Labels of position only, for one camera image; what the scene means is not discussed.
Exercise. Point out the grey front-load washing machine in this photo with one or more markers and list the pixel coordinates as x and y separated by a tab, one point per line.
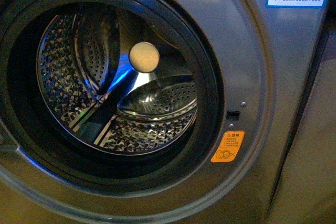
265	58

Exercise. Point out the cream round drum hub cap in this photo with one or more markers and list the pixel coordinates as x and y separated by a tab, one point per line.
144	57

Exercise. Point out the black door latch slot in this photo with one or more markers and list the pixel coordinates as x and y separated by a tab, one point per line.
233	115

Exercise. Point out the upper latch screw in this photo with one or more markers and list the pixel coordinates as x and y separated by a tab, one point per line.
243	104

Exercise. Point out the stainless steel perforated drum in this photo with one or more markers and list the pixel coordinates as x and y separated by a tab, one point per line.
93	92

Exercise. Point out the orange warning sticker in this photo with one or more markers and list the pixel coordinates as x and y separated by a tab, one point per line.
229	147

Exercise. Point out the dark rubber door gasket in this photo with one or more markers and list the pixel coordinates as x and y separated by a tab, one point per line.
47	145

